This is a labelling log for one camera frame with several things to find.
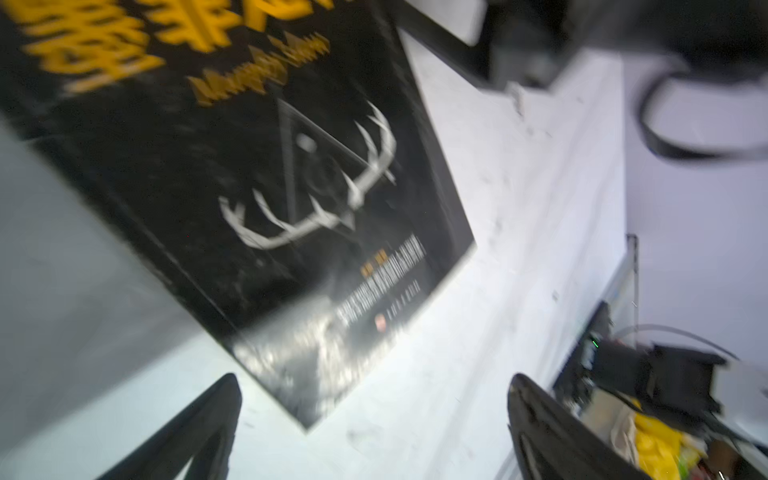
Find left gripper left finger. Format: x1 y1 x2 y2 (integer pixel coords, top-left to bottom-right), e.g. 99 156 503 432
101 373 242 479

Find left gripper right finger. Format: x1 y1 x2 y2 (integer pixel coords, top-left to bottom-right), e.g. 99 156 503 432
507 374 648 480

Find black antler cover book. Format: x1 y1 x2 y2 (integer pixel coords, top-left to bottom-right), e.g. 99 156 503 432
1 1 474 429

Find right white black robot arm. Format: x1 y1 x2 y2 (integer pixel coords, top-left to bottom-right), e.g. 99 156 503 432
552 1 767 453

